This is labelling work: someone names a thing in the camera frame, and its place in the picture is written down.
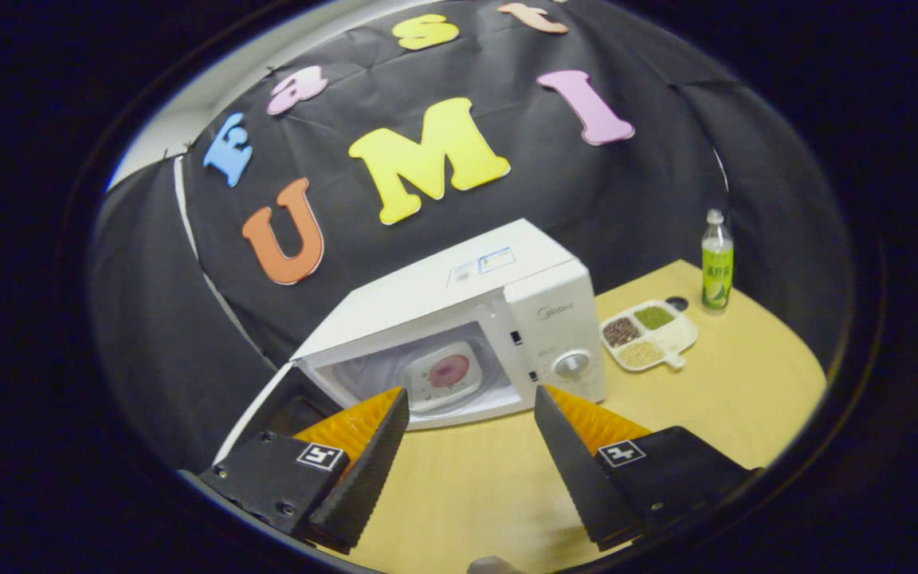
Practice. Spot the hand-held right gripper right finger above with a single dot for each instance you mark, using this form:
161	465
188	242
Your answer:
578	478

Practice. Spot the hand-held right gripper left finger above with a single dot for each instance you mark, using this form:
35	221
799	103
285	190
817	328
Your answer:
371	470

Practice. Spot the white square food plate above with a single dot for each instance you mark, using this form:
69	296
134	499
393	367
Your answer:
419	391

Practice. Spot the pink round food slice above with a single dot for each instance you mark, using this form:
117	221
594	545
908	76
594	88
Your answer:
449	371

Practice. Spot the white microwave oven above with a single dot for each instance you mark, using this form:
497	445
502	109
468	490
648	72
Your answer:
443	279

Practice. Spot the white divided tray with grains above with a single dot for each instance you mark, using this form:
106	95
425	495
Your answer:
670	339

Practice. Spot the small black round lid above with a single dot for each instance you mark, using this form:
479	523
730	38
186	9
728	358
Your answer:
676	303

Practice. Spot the green label drink bottle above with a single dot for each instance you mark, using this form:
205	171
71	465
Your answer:
717	271

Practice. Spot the black backdrop cloth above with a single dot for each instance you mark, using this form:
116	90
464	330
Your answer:
507	199

